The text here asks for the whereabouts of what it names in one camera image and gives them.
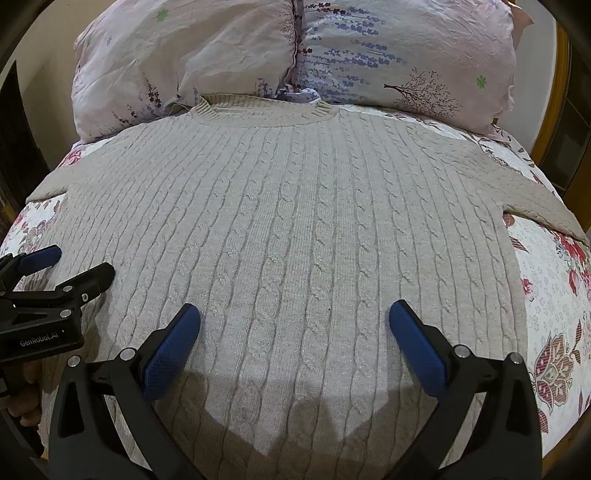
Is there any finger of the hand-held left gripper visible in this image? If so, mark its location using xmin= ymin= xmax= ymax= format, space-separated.
xmin=0 ymin=246 xmax=62 ymax=289
xmin=0 ymin=263 xmax=116 ymax=311

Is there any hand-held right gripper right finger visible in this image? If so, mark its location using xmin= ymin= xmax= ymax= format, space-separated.
xmin=387 ymin=299 xmax=542 ymax=480

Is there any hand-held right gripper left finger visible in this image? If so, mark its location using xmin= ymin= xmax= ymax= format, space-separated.
xmin=47 ymin=303 xmax=205 ymax=480

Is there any beige cable-knit sweater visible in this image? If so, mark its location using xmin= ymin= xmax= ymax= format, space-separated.
xmin=25 ymin=93 xmax=588 ymax=457

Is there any person's left hand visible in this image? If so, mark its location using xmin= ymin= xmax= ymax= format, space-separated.
xmin=4 ymin=362 xmax=44 ymax=432

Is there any white floral quilt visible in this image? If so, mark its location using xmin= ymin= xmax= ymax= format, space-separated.
xmin=0 ymin=104 xmax=591 ymax=462

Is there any pink floral pillow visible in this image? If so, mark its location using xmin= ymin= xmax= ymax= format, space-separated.
xmin=71 ymin=0 xmax=300 ymax=144

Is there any blue and white cloth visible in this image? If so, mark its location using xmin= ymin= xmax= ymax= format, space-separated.
xmin=274 ymin=85 xmax=325 ymax=109

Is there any pink pillow with tree print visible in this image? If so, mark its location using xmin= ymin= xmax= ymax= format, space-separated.
xmin=291 ymin=0 xmax=535 ymax=138

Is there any wooden bed frame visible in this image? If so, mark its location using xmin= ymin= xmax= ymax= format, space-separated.
xmin=529 ymin=23 xmax=574 ymax=169

